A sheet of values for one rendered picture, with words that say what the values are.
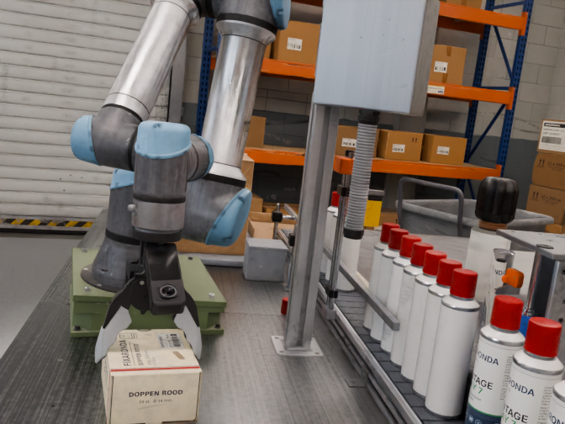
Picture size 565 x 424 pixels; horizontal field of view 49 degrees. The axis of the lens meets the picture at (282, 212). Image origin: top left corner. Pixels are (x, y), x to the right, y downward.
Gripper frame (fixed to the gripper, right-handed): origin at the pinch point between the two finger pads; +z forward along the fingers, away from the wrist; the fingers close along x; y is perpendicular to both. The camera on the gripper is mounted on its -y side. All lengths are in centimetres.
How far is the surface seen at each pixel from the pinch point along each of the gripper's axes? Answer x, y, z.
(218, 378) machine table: -12.0, 5.0, 5.2
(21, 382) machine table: 17.7, 6.8, 5.1
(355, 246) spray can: -49, 34, -11
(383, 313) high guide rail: -37.7, -0.6, -7.7
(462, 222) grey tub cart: -184, 181, 8
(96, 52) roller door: -8, 450, -70
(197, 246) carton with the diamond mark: -23, 77, 0
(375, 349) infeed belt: -39.2, 3.2, 0.3
